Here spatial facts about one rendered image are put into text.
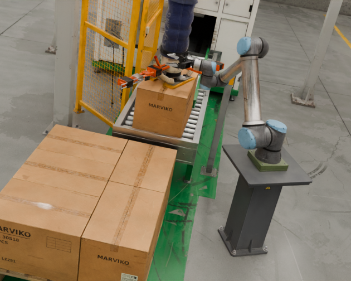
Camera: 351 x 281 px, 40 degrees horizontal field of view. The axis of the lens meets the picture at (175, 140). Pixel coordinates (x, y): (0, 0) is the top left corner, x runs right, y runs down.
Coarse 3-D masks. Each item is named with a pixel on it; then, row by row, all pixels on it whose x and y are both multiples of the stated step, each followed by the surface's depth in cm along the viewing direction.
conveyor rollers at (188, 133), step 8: (160, 56) 552; (192, 56) 573; (200, 56) 574; (200, 88) 494; (200, 96) 472; (200, 104) 456; (192, 112) 439; (128, 120) 404; (192, 120) 424; (192, 128) 416; (184, 136) 400; (192, 136) 400
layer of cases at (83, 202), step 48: (48, 144) 353; (96, 144) 364; (144, 144) 375; (0, 192) 297; (48, 192) 304; (96, 192) 312; (144, 192) 321; (0, 240) 285; (48, 240) 279; (96, 240) 274; (144, 240) 280
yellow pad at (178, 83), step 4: (188, 76) 398; (192, 76) 400; (176, 80) 382; (184, 80) 390; (188, 80) 393; (164, 84) 378; (168, 84) 378; (172, 84) 378; (176, 84) 380; (180, 84) 383; (172, 88) 375
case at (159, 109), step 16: (160, 64) 419; (160, 80) 388; (192, 80) 398; (144, 96) 371; (160, 96) 368; (176, 96) 366; (192, 96) 410; (144, 112) 377; (160, 112) 375; (176, 112) 372; (144, 128) 384; (160, 128) 381; (176, 128) 379
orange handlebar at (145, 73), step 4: (164, 64) 382; (164, 68) 375; (168, 68) 381; (188, 68) 385; (144, 72) 359; (148, 72) 360; (152, 72) 363; (200, 72) 380; (132, 76) 350; (144, 76) 355; (136, 80) 348; (120, 84) 338
